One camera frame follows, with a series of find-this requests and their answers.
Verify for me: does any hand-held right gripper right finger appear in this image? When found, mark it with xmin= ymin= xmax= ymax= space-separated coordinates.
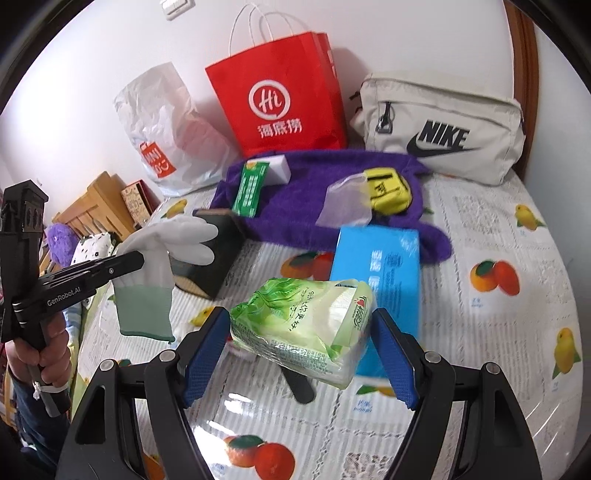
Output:
xmin=370 ymin=308 xmax=543 ymax=480

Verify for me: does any wooden chair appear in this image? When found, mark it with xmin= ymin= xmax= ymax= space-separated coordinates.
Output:
xmin=39 ymin=172 xmax=162 ymax=278

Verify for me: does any white plastic shopping bag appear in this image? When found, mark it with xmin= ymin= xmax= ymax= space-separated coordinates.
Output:
xmin=114 ymin=61 xmax=241 ymax=197

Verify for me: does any green wet wipes pack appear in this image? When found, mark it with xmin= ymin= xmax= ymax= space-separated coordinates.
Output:
xmin=232 ymin=161 xmax=271 ymax=217

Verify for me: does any patterned gift box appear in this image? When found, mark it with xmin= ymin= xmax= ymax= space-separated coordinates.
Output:
xmin=121 ymin=181 xmax=162 ymax=227

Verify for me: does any light green tissue pack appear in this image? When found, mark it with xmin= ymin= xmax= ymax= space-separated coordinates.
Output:
xmin=229 ymin=277 xmax=377 ymax=388

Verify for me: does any fruit print tablecloth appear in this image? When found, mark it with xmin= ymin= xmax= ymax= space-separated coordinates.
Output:
xmin=74 ymin=175 xmax=585 ymax=480

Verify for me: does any white wall light switch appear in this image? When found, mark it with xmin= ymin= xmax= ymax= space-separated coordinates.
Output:
xmin=161 ymin=0 xmax=195 ymax=19

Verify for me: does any light green blanket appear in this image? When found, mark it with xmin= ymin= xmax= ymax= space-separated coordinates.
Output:
xmin=69 ymin=318 xmax=100 ymax=407

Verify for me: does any red paper bag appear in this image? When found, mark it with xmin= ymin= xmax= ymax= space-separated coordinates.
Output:
xmin=204 ymin=4 xmax=348 ymax=158

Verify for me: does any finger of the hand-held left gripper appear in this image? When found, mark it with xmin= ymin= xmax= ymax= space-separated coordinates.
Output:
xmin=42 ymin=252 xmax=145 ymax=291

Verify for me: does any white dotted pillow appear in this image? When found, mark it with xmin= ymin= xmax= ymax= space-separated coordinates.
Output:
xmin=69 ymin=231 xmax=116 ymax=268

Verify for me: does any clear plastic bag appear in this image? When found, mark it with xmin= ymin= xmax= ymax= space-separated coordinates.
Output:
xmin=316 ymin=173 xmax=374 ymax=228

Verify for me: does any yellow black pouch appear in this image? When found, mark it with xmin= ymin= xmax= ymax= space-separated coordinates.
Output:
xmin=362 ymin=167 xmax=414 ymax=214

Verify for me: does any dark green tin box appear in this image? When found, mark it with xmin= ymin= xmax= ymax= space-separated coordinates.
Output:
xmin=173 ymin=209 xmax=245 ymax=298

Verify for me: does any beige waist bag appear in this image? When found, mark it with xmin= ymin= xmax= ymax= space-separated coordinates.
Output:
xmin=348 ymin=73 xmax=527 ymax=186

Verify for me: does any person's left forearm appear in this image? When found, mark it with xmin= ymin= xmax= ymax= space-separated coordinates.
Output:
xmin=9 ymin=369 xmax=72 ymax=444

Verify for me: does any white glove with green cuff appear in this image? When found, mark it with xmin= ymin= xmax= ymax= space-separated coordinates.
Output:
xmin=112 ymin=215 xmax=220 ymax=343

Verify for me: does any purple fleece cloth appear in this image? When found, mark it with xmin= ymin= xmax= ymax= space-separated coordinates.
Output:
xmin=210 ymin=148 xmax=452 ymax=266

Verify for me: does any blue tissue pack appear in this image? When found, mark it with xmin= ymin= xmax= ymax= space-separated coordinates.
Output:
xmin=329 ymin=226 xmax=422 ymax=380

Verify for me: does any purple plush toy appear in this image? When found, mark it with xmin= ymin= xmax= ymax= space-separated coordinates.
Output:
xmin=45 ymin=223 xmax=80 ymax=266

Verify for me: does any person's left hand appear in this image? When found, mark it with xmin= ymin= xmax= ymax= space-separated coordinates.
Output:
xmin=21 ymin=318 xmax=71 ymax=385

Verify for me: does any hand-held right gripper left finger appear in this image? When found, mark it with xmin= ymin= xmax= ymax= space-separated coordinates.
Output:
xmin=54 ymin=307 xmax=232 ymax=480

